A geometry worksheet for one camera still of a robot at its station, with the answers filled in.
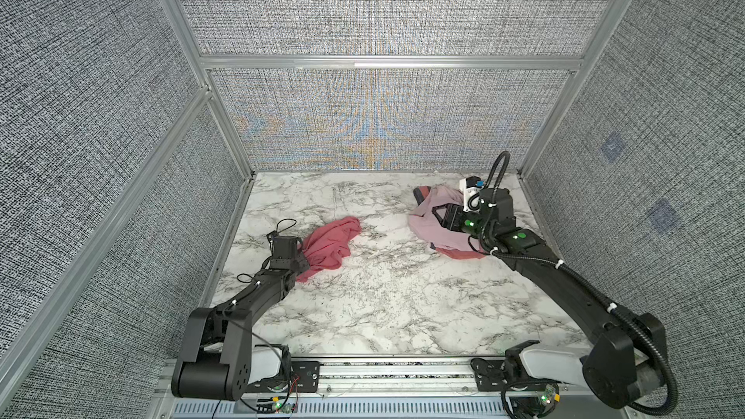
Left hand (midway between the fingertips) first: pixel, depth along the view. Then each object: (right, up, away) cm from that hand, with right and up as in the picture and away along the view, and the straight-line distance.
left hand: (297, 259), depth 92 cm
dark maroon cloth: (+43, +21, +20) cm, 52 cm away
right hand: (+43, +17, -11) cm, 47 cm away
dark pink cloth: (+9, +4, 0) cm, 10 cm away
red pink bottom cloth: (+52, +1, 0) cm, 52 cm away
